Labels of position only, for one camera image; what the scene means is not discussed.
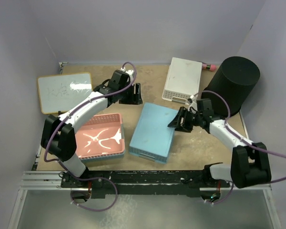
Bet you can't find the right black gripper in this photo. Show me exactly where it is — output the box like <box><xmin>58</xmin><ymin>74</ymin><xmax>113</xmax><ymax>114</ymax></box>
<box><xmin>168</xmin><ymin>106</ymin><xmax>202</xmax><ymax>133</ymax></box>

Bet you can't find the pink marker pen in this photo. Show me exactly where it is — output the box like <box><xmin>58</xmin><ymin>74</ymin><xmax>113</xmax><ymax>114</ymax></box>
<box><xmin>202</xmin><ymin>62</ymin><xmax>216</xmax><ymax>72</ymax></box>

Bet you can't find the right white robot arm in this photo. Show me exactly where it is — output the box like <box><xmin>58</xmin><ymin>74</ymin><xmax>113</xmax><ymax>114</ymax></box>
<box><xmin>168</xmin><ymin>99</ymin><xmax>272</xmax><ymax>188</ymax></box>

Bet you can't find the large black plastic bin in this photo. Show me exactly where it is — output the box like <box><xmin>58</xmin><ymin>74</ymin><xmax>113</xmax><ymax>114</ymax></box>
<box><xmin>201</xmin><ymin>56</ymin><xmax>260</xmax><ymax>117</ymax></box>

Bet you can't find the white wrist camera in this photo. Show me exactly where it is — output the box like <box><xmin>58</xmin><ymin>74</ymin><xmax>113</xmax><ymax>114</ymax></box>
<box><xmin>187</xmin><ymin>95</ymin><xmax>197</xmax><ymax>111</ymax></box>
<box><xmin>120</xmin><ymin>67</ymin><xmax>137</xmax><ymax>82</ymax></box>

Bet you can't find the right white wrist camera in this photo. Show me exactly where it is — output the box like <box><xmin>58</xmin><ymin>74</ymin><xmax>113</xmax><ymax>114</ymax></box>
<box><xmin>187</xmin><ymin>95</ymin><xmax>197</xmax><ymax>111</ymax></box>

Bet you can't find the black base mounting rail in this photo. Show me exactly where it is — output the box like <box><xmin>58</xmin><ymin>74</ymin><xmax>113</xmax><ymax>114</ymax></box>
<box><xmin>59</xmin><ymin>166</ymin><xmax>230</xmax><ymax>199</ymax></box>

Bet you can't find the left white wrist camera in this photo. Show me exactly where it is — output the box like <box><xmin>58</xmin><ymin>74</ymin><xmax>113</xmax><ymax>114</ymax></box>
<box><xmin>120</xmin><ymin>67</ymin><xmax>137</xmax><ymax>82</ymax></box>

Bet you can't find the pink perforated basket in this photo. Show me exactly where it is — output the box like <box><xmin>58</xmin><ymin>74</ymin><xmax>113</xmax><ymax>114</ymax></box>
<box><xmin>74</xmin><ymin>113</ymin><xmax>126</xmax><ymax>160</ymax></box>

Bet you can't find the small whiteboard yellow frame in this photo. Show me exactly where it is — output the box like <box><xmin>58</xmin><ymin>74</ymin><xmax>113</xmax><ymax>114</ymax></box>
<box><xmin>37</xmin><ymin>72</ymin><xmax>92</xmax><ymax>115</ymax></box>

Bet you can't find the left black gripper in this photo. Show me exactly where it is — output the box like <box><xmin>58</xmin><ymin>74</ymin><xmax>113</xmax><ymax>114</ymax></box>
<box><xmin>118</xmin><ymin>83</ymin><xmax>142</xmax><ymax>105</ymax></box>

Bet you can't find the blue perforated basket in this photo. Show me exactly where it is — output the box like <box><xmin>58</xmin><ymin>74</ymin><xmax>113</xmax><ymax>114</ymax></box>
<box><xmin>129</xmin><ymin>103</ymin><xmax>178</xmax><ymax>164</ymax></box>

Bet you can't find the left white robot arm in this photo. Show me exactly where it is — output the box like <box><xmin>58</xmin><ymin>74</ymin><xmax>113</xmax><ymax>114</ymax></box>
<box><xmin>41</xmin><ymin>68</ymin><xmax>142</xmax><ymax>187</ymax></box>

